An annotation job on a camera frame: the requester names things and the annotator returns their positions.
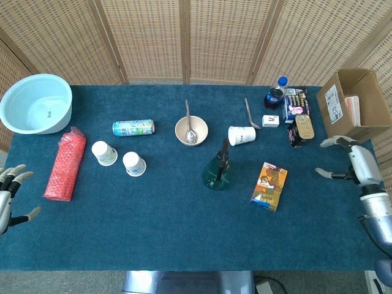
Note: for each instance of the small white box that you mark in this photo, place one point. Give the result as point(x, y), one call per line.
point(270, 121)

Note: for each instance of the paper cup blue flower print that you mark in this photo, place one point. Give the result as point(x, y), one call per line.
point(134, 163)

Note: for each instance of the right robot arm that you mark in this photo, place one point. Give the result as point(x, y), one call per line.
point(378, 214)

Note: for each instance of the blue white carton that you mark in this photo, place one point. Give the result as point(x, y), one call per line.
point(295, 105)

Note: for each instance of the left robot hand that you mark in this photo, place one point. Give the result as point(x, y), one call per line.
point(5, 205)

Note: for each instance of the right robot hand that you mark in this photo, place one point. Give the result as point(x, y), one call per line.
point(364, 165)

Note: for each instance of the white paper cup small print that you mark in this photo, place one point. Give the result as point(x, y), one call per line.
point(242, 136)

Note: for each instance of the blue green drink can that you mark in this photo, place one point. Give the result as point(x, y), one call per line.
point(133, 128)

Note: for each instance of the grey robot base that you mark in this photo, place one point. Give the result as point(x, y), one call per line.
point(190, 283)

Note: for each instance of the paper cup green fern print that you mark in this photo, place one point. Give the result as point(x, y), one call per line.
point(104, 153)

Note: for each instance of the metal spoon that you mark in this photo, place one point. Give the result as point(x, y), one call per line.
point(190, 134)
point(249, 113)

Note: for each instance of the orange yellow snack box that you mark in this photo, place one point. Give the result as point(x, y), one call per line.
point(269, 186)

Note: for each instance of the blue table cloth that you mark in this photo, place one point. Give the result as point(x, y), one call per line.
point(153, 229)

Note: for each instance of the black rectangular tin can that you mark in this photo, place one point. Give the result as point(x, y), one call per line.
point(301, 130)

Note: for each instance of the green plastic spray bottle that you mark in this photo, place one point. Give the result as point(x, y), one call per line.
point(214, 180)

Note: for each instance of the red mesh bag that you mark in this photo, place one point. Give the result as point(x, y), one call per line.
point(65, 165)

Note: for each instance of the woven folding screen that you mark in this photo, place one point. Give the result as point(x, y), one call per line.
point(153, 39)

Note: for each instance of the brown cardboard box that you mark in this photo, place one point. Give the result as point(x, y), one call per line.
point(330, 113)

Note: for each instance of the cola bottle blue cap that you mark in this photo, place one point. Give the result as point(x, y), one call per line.
point(274, 98)

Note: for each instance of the beige ribbed bowl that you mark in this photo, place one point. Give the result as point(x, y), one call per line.
point(200, 130)

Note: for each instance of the white pink packets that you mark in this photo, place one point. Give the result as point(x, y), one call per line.
point(352, 110)

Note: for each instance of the light blue plastic basin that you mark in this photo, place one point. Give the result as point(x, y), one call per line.
point(33, 110)

